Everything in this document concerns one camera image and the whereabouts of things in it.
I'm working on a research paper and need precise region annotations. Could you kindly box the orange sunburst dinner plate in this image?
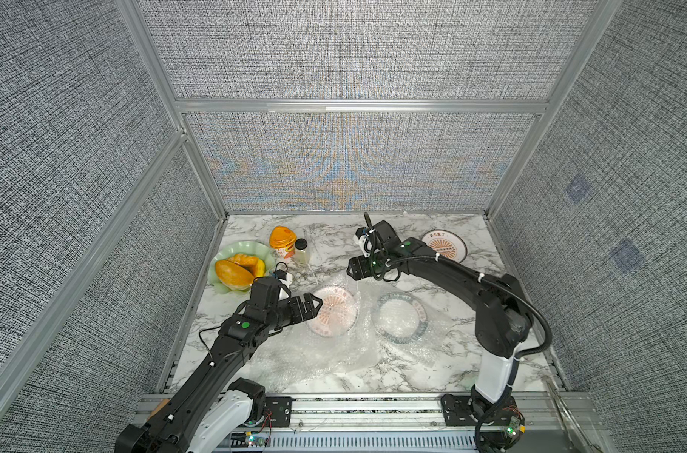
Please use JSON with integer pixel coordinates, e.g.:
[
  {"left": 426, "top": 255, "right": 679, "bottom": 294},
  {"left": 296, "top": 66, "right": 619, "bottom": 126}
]
[{"left": 422, "top": 230, "right": 469, "bottom": 262}]

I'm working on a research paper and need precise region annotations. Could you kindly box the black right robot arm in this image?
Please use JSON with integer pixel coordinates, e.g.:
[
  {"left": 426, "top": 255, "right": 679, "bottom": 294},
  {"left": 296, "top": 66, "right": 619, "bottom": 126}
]
[{"left": 346, "top": 214, "right": 553, "bottom": 413}]

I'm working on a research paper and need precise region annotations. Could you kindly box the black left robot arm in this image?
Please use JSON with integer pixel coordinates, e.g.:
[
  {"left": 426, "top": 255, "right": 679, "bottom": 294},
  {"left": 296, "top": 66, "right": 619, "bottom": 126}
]
[{"left": 115, "top": 291, "right": 324, "bottom": 452}]

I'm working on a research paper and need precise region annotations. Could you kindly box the yellow toy banana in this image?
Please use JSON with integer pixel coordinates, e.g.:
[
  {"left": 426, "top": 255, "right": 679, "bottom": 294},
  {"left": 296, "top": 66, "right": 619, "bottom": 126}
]
[{"left": 254, "top": 259, "right": 266, "bottom": 279}]

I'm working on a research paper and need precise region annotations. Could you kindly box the teal rimmed wrapped plate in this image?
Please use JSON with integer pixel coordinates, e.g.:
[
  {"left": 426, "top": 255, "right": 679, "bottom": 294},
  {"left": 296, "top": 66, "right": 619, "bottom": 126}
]
[{"left": 372, "top": 292, "right": 428, "bottom": 345}]

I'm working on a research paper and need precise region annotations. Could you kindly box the small orange bread roll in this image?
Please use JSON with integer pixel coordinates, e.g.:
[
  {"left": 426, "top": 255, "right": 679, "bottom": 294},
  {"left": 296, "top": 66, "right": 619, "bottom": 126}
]
[{"left": 228, "top": 253, "right": 258, "bottom": 273}]

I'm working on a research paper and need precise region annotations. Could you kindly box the black capped spice jar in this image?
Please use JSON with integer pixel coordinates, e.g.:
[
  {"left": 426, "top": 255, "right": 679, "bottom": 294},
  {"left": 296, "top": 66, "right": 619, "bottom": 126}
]
[{"left": 293, "top": 238, "right": 310, "bottom": 267}]

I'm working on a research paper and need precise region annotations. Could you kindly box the large orange bread loaf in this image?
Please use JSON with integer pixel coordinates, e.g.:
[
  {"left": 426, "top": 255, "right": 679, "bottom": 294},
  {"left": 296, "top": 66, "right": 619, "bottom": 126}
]
[{"left": 214, "top": 260, "right": 255, "bottom": 291}]

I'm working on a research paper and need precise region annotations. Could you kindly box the orange lidded cup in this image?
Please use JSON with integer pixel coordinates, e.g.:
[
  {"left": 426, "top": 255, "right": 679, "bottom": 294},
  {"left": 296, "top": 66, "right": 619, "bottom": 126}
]
[{"left": 269, "top": 226, "right": 298, "bottom": 260}]

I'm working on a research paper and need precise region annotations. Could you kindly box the light green scalloped plate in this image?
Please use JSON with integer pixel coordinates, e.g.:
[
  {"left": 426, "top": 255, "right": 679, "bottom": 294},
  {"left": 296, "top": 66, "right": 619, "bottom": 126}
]
[{"left": 207, "top": 241, "right": 275, "bottom": 294}]

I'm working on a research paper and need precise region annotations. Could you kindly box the green circuit board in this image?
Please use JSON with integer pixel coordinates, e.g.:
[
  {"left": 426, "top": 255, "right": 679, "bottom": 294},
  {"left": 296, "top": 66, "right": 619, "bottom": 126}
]
[{"left": 230, "top": 432, "right": 270, "bottom": 449}]

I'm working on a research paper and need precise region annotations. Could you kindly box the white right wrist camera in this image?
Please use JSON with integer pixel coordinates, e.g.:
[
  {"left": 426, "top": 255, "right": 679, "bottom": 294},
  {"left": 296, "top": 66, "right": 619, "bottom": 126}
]
[{"left": 355, "top": 228, "right": 378, "bottom": 258}]

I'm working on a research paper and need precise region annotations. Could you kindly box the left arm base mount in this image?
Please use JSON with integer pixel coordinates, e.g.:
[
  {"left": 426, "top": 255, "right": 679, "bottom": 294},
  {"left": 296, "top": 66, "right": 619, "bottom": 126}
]
[{"left": 228, "top": 379, "right": 293, "bottom": 430}]

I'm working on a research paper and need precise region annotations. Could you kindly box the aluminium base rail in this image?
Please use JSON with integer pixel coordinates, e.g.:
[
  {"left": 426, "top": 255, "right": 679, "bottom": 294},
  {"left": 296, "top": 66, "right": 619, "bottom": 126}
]
[{"left": 124, "top": 391, "right": 611, "bottom": 453}]

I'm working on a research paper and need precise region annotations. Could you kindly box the aluminium cage frame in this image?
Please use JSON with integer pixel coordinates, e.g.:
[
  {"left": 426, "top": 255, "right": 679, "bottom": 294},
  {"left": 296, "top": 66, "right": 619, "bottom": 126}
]
[{"left": 0, "top": 1, "right": 618, "bottom": 423}]

